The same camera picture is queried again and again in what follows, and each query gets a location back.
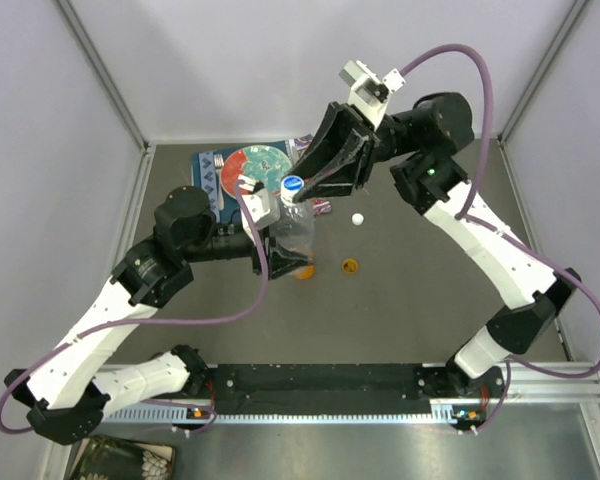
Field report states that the grey slotted cable duct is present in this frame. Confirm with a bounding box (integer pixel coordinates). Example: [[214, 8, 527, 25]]
[[103, 402, 485, 426]]

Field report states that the white bottle cap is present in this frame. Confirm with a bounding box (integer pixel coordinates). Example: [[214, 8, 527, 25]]
[[352, 213, 364, 226]]

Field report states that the red teal patterned plate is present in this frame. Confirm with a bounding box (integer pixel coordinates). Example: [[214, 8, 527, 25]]
[[220, 145, 292, 198]]

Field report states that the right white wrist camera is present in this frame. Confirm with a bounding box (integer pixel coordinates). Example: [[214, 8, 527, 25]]
[[339, 60, 406, 130]]

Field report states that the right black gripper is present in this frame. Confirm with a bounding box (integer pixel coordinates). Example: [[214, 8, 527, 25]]
[[282, 108, 418, 207]]

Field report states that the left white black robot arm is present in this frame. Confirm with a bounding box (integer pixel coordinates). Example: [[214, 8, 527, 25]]
[[5, 175, 314, 445]]

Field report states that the clear bottle orange base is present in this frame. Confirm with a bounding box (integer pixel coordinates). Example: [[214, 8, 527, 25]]
[[292, 264, 315, 280]]

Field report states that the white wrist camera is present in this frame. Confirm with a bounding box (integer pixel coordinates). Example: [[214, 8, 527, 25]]
[[339, 60, 406, 130], [235, 174, 281, 232]]

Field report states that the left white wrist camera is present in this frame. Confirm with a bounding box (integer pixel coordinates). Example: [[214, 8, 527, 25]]
[[235, 174, 281, 232]]

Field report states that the blue patterned placemat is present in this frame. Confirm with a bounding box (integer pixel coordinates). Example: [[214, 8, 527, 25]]
[[191, 137, 308, 223]]

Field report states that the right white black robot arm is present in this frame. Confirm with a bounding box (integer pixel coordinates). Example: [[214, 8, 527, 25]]
[[289, 92, 575, 396]]

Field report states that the colourful mandala napkin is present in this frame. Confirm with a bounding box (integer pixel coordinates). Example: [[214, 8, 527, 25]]
[[286, 133, 334, 216]]

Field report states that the aluminium frame rail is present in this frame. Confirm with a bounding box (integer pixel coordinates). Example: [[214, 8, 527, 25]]
[[94, 362, 600, 407]]

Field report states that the floral patterned box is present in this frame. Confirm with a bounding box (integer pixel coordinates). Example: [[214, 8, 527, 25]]
[[66, 435, 176, 480]]

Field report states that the orange bottle cap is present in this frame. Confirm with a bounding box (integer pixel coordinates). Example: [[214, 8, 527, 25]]
[[341, 258, 359, 275]]

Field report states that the silver fork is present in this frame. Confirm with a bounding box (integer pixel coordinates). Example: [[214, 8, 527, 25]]
[[213, 153, 224, 212]]

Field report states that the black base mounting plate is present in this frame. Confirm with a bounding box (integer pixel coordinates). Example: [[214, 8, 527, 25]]
[[157, 363, 504, 414]]

